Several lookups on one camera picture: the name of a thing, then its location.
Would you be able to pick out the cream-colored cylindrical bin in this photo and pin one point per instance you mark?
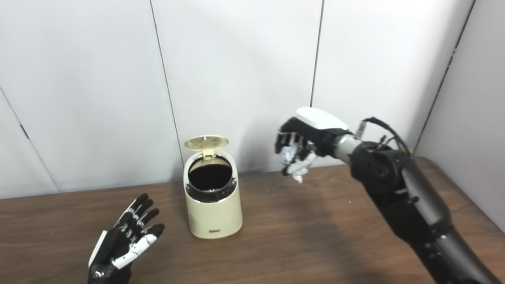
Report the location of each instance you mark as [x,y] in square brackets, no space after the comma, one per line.
[213,217]

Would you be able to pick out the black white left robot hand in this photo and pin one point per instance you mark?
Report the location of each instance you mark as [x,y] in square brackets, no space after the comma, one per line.
[118,244]

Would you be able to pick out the white paper ball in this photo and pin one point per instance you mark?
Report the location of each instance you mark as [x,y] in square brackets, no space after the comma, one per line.
[288,156]

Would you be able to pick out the cream round bin lid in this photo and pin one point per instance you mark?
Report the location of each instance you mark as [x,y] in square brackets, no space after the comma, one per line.
[207,142]

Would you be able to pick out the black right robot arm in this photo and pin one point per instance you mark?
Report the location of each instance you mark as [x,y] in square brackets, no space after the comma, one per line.
[414,201]

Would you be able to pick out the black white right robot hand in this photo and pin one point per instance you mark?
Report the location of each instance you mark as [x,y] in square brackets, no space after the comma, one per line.
[315,126]

